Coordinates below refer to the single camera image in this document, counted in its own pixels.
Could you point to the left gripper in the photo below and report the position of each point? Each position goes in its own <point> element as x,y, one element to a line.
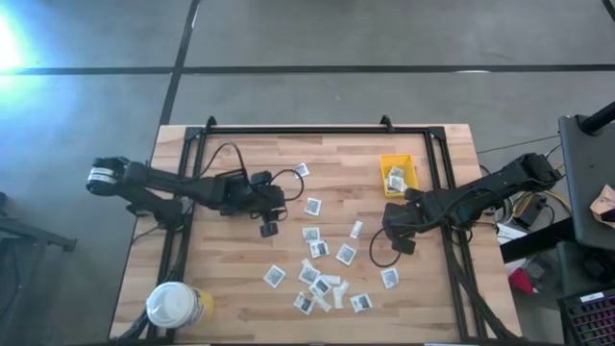
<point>264,199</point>

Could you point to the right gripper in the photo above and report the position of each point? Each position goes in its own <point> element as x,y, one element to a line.
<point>408,211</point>

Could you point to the white printed wipe packet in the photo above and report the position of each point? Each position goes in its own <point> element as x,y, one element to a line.
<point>311,235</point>
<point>397,171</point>
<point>301,170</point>
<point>346,254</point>
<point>319,249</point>
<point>397,184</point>
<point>303,303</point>
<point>309,275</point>
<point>389,278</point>
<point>312,206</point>
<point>320,287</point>
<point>361,303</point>
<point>274,277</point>

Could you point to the white bandage strip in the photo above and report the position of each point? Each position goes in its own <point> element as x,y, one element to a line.
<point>356,229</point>
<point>338,298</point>
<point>305,263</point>
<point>323,303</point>
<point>332,279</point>

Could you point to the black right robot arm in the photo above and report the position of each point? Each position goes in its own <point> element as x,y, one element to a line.
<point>480,192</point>

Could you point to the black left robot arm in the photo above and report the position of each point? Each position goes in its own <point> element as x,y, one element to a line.
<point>158,180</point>

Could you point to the black plastic basket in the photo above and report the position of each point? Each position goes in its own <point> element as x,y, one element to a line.
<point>233,174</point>

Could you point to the yellow plastic basket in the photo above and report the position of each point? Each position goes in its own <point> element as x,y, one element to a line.
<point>383,168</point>

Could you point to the black side table leg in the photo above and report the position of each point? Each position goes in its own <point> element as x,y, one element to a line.
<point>533,245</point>

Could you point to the red object on floor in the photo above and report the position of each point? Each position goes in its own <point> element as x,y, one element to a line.
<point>521,283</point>

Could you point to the yellow canister with white lid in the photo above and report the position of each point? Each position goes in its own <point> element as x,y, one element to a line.
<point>173,305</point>

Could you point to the dark grey side table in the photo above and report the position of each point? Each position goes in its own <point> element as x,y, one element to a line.
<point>591,163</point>

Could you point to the brown paper bag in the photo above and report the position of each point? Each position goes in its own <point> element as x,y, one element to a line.
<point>603,204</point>

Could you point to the black pole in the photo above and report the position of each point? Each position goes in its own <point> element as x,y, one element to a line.
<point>598,120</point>

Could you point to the backlit black keyboard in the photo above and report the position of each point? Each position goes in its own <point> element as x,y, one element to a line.
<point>593,319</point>

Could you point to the black floor stand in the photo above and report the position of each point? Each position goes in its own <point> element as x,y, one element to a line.
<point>43,239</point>

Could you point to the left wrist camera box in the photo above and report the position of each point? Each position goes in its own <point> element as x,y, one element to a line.
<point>269,229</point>

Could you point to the black metal table frame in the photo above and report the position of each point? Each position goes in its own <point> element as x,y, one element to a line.
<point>312,130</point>

